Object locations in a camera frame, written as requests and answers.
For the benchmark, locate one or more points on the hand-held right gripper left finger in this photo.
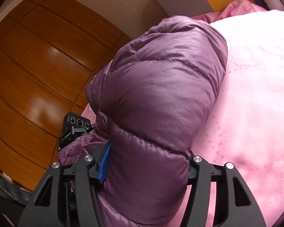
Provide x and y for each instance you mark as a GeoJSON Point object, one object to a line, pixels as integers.
{"type": "Point", "coordinates": [104, 163]}

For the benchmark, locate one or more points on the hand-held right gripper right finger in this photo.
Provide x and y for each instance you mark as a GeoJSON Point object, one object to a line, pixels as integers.
{"type": "Point", "coordinates": [196, 167]}

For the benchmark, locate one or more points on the purple quilted puffer jacket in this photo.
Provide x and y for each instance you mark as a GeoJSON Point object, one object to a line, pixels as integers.
{"type": "Point", "coordinates": [161, 94]}

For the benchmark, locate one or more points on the wooden wardrobe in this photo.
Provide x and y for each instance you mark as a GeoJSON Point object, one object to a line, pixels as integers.
{"type": "Point", "coordinates": [37, 75]}

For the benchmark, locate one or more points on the pink dotted bed sheet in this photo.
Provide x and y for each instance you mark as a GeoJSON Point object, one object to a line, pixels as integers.
{"type": "Point", "coordinates": [250, 99]}

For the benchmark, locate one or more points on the dark cloth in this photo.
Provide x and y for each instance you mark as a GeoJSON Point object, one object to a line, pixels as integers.
{"type": "Point", "coordinates": [7, 189]}

